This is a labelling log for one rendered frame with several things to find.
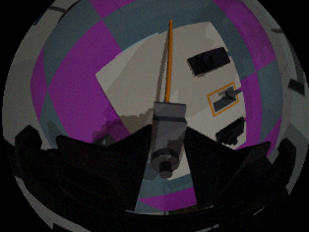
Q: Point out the black micro servo with orange cable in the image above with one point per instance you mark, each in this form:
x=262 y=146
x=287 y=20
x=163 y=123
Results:
x=169 y=128

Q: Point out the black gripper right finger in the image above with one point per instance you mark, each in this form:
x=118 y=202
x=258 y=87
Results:
x=214 y=166

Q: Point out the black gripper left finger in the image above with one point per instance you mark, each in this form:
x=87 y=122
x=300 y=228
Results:
x=123 y=163

